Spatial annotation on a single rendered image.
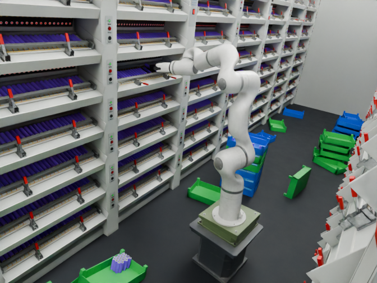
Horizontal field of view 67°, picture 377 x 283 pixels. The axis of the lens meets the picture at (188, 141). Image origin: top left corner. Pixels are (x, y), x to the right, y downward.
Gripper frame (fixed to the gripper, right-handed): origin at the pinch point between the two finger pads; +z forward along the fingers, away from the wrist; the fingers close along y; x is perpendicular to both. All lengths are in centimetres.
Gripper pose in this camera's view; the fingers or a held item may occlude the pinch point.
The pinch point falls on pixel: (153, 67)
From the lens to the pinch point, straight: 188.8
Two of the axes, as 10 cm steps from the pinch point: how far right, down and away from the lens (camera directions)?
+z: -8.3, -1.6, 5.4
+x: 0.5, 9.4, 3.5
